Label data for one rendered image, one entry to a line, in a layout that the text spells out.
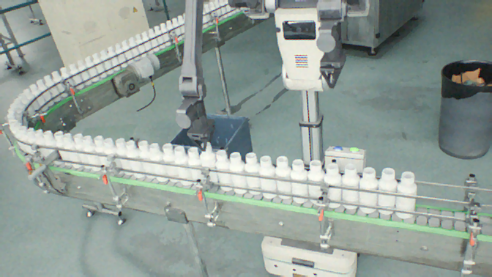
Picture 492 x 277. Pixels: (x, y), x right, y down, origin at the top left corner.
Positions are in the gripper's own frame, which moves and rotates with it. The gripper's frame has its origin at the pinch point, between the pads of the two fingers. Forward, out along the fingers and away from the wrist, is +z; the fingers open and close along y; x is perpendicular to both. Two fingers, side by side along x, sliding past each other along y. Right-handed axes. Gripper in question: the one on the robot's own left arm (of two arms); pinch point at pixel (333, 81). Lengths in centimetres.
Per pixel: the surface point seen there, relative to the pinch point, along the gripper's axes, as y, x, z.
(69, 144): -18, 114, 27
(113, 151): -18, 90, 28
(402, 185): -17.0, -24.7, 26.2
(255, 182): -17.8, 25.7, 33.2
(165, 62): 118, 155, 50
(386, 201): -18.0, -20.5, 33.3
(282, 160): -13.7, 15.8, 25.0
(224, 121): 43, 70, 49
